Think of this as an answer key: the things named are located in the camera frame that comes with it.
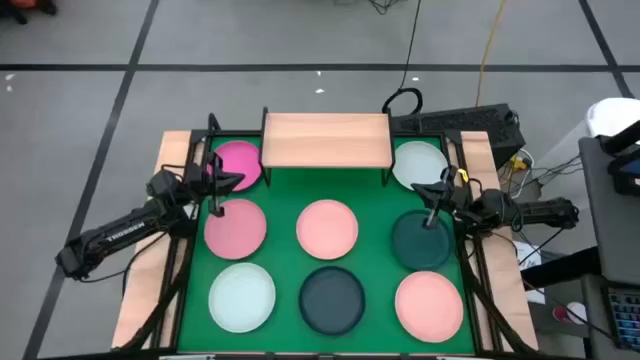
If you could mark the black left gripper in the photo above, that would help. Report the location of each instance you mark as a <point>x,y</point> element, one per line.
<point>212,172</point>

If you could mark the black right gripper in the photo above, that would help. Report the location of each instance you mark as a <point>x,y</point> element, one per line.
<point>450,192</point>

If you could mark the magenta plate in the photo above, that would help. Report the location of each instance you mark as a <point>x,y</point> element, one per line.
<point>245,160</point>

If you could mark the pale mint plate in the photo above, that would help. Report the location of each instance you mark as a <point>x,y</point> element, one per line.
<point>241,297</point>
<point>417,162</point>

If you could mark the dusty pink plate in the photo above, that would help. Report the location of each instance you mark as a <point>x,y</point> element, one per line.
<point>237,232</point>

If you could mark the dark teal plate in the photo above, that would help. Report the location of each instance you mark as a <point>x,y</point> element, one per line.
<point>420,247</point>

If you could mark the salmon pink plate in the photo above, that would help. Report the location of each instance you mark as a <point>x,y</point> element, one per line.
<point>429,307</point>
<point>327,230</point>

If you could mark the dark grey-green plate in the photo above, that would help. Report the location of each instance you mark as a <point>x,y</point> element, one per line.
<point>332,300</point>

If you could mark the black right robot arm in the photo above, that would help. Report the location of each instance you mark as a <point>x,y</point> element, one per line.
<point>545,210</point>

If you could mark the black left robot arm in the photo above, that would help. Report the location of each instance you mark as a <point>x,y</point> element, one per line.
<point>125,232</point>

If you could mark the wooden shelf with black legs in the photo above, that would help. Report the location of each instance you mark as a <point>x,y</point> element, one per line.
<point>325,140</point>

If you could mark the yellow gripper tag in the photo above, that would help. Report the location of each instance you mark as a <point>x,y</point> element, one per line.
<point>463,175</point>

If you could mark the green table mat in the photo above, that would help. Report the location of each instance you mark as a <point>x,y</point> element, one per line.
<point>282,225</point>

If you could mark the black computer case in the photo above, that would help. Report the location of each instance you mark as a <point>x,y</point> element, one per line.
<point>465,125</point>

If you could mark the yellow power plug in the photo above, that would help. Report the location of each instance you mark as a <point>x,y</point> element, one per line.
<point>519,163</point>

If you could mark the white paper sheet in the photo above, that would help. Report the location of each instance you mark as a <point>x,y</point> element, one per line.
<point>530,252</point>

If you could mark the red and white cup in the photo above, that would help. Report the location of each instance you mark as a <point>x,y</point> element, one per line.
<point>570,312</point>

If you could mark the grey side desk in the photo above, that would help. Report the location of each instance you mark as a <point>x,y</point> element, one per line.
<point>612,230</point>

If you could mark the black device on desk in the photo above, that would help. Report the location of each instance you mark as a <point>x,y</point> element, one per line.
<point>625,172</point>

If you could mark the white round bin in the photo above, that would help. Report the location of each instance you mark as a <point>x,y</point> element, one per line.
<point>612,117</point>

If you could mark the backlit keyboard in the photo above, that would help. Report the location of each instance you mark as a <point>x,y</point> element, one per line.
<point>625,317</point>

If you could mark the black metal table frame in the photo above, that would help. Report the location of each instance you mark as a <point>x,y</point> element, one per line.
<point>197,135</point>

